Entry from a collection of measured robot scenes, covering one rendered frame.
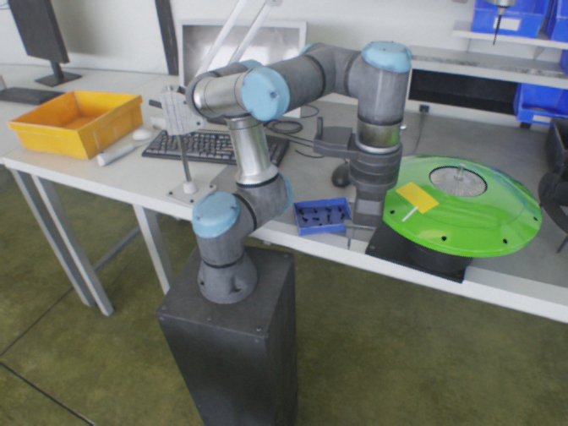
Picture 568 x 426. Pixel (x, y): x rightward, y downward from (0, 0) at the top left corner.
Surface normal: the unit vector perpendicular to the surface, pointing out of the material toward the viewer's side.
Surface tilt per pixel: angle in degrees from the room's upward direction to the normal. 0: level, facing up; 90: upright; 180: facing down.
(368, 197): 101
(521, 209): 21
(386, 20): 90
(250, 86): 89
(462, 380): 0
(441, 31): 90
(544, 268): 0
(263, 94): 89
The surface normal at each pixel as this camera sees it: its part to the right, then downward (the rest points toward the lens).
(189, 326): -0.26, 0.60
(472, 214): -0.07, -0.62
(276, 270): -0.04, -0.79
